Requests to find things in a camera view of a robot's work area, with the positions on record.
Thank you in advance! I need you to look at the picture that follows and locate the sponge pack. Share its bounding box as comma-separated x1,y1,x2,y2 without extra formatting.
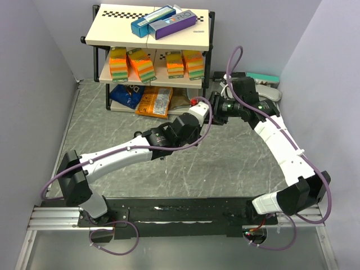
109,47,129,82
165,51,185,79
127,48,157,83
182,50,204,80

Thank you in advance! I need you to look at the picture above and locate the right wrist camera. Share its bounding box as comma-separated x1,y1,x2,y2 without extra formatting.
220,74,233,100

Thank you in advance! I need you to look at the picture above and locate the brown snack bag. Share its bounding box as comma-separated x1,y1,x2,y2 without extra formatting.
169,88,191,110

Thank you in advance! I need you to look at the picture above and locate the orange snack bag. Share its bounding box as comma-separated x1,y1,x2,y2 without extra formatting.
135,86,173,119

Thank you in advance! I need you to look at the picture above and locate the blue box on shelf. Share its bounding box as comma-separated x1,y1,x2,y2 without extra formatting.
130,5,176,38

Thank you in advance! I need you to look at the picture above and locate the aluminium rail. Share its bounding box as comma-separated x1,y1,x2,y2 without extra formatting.
15,206,325,269

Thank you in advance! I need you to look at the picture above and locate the sponge pack far left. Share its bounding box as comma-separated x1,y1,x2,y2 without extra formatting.
109,47,129,82

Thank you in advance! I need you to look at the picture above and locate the purple box on shelf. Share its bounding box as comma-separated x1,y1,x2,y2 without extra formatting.
148,10,197,40

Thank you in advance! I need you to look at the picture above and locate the blue chips bag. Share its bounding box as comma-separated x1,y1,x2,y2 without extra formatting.
110,84,145,109

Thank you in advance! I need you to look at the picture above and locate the sponge pack far right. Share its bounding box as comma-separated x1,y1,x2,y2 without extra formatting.
182,50,204,80

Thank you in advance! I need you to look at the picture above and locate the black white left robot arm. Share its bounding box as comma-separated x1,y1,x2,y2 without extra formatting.
57,101,212,226

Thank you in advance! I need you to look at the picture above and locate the three-tier shelf rack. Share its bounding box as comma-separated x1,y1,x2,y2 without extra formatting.
80,3,215,112

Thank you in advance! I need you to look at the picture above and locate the teal white box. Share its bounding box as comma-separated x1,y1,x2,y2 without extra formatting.
246,72,280,88

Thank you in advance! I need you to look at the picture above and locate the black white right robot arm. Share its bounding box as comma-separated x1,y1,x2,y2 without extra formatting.
209,76,331,224

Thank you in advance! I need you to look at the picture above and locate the black flat box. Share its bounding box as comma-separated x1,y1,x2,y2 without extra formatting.
213,71,246,82

